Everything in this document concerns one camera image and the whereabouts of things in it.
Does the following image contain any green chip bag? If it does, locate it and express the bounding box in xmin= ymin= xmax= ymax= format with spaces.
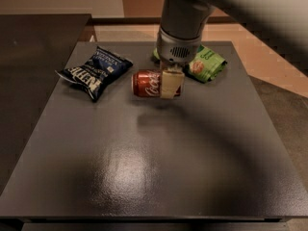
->
xmin=153 ymin=45 xmax=227 ymax=83

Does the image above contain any dark side cabinet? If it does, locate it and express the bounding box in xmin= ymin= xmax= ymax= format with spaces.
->
xmin=0 ymin=14 xmax=95 ymax=193

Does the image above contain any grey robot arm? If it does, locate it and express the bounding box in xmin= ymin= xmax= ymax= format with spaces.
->
xmin=158 ymin=0 xmax=308 ymax=96

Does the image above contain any red coke can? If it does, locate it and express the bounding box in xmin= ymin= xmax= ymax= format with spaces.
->
xmin=132 ymin=69 xmax=181 ymax=98

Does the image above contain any blue chip bag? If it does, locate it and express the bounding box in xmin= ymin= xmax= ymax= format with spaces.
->
xmin=57 ymin=46 xmax=133 ymax=102

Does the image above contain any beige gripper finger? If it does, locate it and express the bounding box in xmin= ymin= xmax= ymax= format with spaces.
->
xmin=161 ymin=64 xmax=185 ymax=99

